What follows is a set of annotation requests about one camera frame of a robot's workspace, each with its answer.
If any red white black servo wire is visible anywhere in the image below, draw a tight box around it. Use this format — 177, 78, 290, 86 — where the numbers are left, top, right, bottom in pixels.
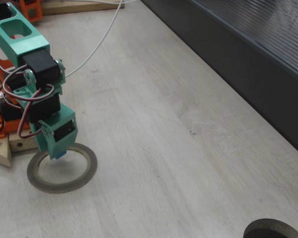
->
1, 64, 55, 139

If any grey tape ring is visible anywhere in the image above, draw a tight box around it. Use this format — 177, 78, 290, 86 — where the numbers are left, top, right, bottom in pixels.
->
26, 142, 98, 194

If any white cable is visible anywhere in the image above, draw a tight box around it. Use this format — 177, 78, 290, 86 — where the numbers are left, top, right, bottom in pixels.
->
65, 0, 137, 78

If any frosted grey desk partition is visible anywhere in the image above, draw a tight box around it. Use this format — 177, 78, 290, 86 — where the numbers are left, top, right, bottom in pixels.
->
141, 0, 298, 161

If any brown flat wooden board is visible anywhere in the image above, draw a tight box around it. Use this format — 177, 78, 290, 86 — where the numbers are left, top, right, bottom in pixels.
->
41, 0, 125, 16

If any blue cube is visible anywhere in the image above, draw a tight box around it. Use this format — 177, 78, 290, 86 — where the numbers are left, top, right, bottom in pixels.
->
54, 149, 68, 161

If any grey cable hole grommet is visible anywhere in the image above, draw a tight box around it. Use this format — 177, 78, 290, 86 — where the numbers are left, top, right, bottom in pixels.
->
242, 218, 298, 238

